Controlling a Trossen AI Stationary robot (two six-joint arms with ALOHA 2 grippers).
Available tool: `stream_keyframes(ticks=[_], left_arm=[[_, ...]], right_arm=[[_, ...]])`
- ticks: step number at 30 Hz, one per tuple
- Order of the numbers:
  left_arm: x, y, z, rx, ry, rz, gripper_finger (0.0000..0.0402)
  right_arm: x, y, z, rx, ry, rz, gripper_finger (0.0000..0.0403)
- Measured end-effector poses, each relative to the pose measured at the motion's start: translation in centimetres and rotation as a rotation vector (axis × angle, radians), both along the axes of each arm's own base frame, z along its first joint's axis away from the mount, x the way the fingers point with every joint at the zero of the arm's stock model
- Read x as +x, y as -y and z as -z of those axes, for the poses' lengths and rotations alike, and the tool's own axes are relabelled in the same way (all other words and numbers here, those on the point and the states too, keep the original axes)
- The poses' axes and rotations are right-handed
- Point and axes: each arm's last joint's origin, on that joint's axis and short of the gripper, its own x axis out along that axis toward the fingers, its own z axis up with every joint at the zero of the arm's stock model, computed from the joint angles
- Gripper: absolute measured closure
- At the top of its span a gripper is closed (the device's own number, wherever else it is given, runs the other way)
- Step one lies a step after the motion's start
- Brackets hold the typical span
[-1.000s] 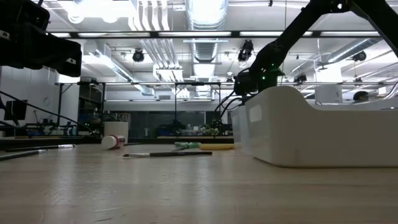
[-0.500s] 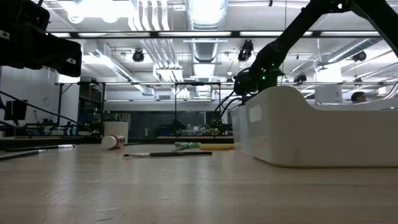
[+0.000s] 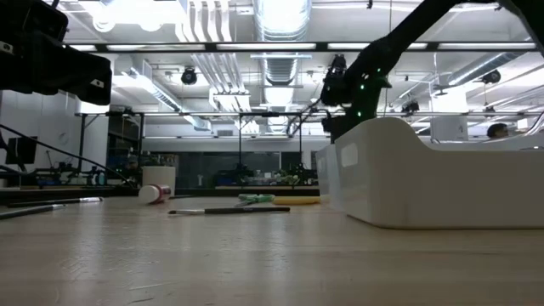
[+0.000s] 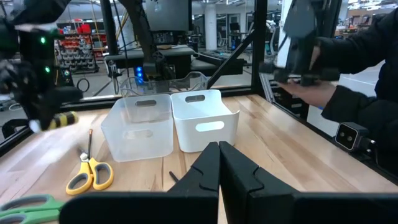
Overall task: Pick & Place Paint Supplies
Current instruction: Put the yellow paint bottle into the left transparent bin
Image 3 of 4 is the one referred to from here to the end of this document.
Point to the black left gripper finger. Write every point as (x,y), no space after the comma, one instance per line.
(81,76)

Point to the white plastic bin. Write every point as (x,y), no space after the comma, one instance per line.
(425,191)

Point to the red paint bottle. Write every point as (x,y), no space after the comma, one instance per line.
(149,194)

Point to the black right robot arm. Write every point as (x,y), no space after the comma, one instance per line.
(404,38)

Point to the dark storage shelf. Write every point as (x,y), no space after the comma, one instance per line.
(123,144)

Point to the black computer monitor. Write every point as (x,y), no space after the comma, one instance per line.
(23,151)

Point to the black round ceiling speaker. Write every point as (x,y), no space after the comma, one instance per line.
(491,76)
(189,76)

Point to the black overhead rig beam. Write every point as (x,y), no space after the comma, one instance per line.
(208,47)

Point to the person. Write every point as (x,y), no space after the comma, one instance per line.
(497,131)

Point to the black hanging overhead camera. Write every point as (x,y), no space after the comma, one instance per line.
(338,64)

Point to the black background rig frame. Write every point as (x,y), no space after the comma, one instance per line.
(270,114)

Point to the silver ceiling ventilation duct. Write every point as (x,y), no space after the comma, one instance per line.
(282,25)

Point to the black aluminium table frame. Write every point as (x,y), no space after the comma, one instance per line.
(229,192)

